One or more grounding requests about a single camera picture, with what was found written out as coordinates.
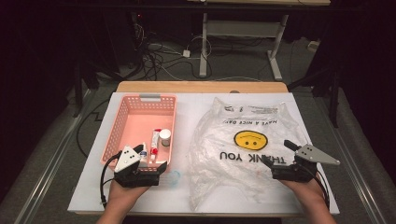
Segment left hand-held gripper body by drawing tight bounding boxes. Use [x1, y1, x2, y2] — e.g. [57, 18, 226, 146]
[113, 145, 161, 189]

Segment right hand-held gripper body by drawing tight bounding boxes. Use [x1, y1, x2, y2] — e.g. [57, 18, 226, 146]
[271, 144, 341, 183]

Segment red and white tube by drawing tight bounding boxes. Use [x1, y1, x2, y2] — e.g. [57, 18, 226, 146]
[149, 128, 163, 161]

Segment pink plastic basket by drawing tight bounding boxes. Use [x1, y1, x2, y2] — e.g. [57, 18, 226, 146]
[100, 93, 177, 174]

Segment white capped jar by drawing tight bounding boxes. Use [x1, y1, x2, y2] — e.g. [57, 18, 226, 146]
[159, 128, 172, 147]

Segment clear plastic bag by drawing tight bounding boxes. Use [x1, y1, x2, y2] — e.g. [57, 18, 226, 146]
[187, 96, 312, 212]

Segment person's left hand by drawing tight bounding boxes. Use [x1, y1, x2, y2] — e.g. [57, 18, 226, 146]
[104, 179, 151, 216]

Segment person's right hand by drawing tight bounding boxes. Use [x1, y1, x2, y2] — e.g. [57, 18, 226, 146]
[278, 176, 326, 208]

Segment black stand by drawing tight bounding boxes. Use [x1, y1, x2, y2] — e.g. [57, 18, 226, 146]
[72, 57, 125, 119]
[288, 66, 341, 129]

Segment white board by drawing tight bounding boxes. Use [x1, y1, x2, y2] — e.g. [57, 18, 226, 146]
[67, 91, 340, 216]

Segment small white box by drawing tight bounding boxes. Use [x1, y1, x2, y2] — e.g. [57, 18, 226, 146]
[306, 39, 321, 53]

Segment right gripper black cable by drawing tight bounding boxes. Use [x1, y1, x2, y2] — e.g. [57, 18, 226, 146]
[303, 162, 331, 210]

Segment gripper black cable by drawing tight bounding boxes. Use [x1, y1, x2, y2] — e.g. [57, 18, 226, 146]
[99, 150, 123, 209]
[303, 162, 331, 210]

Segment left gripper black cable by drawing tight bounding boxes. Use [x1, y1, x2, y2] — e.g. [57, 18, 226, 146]
[99, 150, 123, 209]

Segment metal floor rail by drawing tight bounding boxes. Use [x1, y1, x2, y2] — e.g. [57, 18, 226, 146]
[13, 89, 92, 224]
[312, 92, 388, 224]

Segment black floor cable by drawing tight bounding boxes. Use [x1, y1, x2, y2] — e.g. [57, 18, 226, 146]
[76, 98, 110, 159]

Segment tangle of floor cables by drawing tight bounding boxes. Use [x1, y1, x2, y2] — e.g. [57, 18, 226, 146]
[132, 22, 214, 82]

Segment white metal desk frame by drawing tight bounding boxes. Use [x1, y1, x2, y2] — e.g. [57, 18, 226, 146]
[186, 0, 332, 81]

